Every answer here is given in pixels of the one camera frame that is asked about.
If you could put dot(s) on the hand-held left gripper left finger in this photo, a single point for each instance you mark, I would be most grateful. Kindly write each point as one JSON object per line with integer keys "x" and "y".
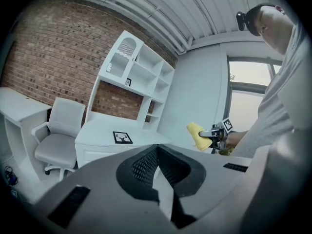
{"x": 102, "y": 194}

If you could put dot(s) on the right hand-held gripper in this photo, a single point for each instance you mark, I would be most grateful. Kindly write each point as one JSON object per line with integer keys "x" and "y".
{"x": 222, "y": 133}

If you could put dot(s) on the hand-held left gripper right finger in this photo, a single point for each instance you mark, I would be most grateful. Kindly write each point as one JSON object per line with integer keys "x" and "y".
{"x": 219, "y": 189}

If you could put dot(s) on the yellow cloth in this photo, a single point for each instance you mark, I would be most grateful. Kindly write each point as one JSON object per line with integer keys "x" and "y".
{"x": 198, "y": 136}

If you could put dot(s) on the black deer picture frame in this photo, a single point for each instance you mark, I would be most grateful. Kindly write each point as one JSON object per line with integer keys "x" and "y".
{"x": 123, "y": 138}

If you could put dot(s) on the person's right forearm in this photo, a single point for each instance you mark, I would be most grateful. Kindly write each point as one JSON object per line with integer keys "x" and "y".
{"x": 236, "y": 138}

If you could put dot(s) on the white office chair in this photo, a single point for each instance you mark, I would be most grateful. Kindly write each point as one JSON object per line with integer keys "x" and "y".
{"x": 61, "y": 140}

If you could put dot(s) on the person's white shirt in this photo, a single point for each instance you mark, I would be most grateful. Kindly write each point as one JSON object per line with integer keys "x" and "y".
{"x": 280, "y": 101}

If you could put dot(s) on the printed floor tag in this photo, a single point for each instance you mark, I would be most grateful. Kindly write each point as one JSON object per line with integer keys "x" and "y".
{"x": 13, "y": 193}

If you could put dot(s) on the white desk with hutch shelves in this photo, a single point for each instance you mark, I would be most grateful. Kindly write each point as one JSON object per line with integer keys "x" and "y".
{"x": 136, "y": 69}

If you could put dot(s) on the plain white desk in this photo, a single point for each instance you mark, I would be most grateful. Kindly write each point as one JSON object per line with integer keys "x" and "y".
{"x": 19, "y": 106}

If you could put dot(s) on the person's head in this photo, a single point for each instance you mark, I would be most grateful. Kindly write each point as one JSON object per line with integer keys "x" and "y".
{"x": 273, "y": 30}

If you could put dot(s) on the window with grey frame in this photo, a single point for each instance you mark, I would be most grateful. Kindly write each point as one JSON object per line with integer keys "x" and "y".
{"x": 248, "y": 94}

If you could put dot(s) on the small black picture frame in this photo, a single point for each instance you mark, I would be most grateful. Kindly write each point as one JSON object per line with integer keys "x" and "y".
{"x": 128, "y": 82}

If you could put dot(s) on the black head-mounted camera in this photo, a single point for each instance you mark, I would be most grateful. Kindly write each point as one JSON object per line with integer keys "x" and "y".
{"x": 241, "y": 21}

